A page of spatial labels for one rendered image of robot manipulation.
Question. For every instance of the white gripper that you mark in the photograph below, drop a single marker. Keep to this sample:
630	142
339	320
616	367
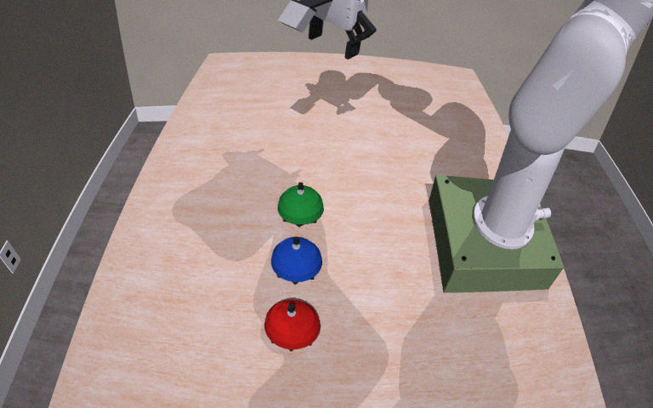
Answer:
344	14

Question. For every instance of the green dome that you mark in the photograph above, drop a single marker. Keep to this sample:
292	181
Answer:
300	205

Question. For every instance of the blue bell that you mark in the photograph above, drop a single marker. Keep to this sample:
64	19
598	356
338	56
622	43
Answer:
296	263

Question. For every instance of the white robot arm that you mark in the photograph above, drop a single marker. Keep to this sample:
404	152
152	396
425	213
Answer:
577	73

